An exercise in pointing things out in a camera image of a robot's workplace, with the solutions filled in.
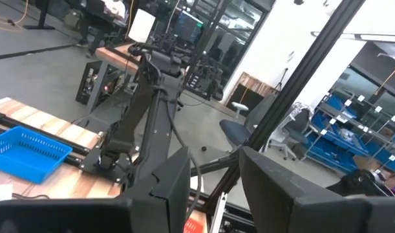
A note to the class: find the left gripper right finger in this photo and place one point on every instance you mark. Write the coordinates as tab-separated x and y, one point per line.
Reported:
268	187

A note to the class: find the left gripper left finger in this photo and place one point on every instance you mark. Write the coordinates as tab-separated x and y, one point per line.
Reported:
174	194

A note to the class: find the blue plastic basket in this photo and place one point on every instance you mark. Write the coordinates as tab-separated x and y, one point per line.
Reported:
26	155

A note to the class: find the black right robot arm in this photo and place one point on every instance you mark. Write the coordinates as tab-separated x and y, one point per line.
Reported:
158	129

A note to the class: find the grey office chair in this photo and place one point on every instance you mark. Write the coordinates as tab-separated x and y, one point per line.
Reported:
236	131
295	129

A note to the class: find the wooden top desk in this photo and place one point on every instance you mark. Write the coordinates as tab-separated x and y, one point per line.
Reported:
119	58

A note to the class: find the rack with blue bins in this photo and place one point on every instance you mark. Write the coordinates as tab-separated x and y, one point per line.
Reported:
339	142

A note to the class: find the white stool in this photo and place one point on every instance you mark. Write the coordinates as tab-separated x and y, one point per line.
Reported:
240	106

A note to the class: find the black tripod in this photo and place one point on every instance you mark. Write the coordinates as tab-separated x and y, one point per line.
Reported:
281	81

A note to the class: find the black computer case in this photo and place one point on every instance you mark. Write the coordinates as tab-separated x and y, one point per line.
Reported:
89	82

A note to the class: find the lit computer monitor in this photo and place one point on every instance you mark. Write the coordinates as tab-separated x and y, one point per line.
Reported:
189	27

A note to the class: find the white board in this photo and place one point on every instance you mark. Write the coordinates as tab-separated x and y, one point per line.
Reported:
141	26

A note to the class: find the white perforated metal shelf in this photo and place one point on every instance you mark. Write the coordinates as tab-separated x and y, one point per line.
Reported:
0	192

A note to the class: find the person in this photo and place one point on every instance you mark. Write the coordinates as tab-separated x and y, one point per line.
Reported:
97	22

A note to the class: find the wooden wall panel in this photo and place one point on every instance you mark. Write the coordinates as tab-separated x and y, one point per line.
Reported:
249	87

